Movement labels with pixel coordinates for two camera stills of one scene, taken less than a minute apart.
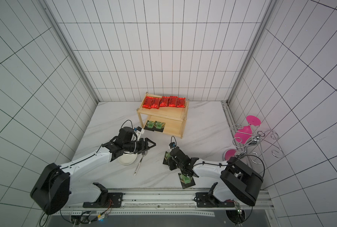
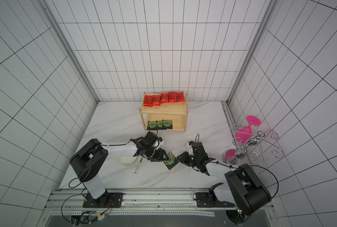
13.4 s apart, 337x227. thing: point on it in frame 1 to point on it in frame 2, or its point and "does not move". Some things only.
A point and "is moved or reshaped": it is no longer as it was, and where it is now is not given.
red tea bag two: [155, 103] is moved or reshaped
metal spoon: [144, 154] does not move
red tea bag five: [181, 102] to [180, 96]
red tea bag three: [164, 101] is moved or reshaped
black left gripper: [146, 146] to [159, 156]
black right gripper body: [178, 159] to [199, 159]
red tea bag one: [148, 102] does not move
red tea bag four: [172, 101] is moved or reshaped
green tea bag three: [167, 155] is moved or reshaped
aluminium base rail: [155, 202] does not move
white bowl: [128, 159] does not move
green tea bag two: [149, 125] is moved or reshaped
